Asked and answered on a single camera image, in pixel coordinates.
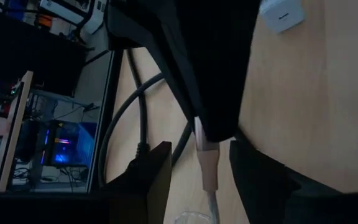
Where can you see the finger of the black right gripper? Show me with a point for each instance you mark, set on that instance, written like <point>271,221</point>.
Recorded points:
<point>210,68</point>

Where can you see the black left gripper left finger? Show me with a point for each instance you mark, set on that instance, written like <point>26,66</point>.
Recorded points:
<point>141,193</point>

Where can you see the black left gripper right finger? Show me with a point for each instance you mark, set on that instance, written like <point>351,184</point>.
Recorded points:
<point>275,193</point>

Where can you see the white USB charger block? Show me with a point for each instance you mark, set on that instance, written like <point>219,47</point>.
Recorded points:
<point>283,15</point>

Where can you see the black computer with blue lights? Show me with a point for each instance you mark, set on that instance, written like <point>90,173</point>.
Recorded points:
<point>61,146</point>

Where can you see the white box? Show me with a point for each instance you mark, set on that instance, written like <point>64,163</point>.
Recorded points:
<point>64,11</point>

